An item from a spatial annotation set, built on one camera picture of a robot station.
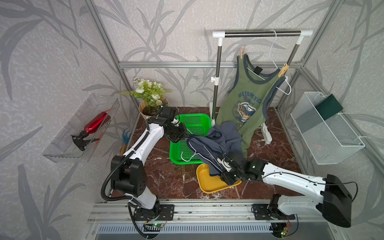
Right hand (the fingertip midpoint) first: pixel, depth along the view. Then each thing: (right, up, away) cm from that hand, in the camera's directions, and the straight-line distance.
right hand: (222, 176), depth 79 cm
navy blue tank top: (+3, +18, +17) cm, 25 cm away
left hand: (-17, +22, +4) cm, 28 cm away
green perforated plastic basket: (-13, +27, +29) cm, 41 cm away
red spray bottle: (-59, +27, -14) cm, 67 cm away
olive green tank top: (+17, +40, +15) cm, 45 cm away
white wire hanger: (-15, +13, -5) cm, 20 cm away
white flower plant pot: (-42, +46, +10) cm, 63 cm away
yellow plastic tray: (-6, -6, +5) cm, 10 cm away
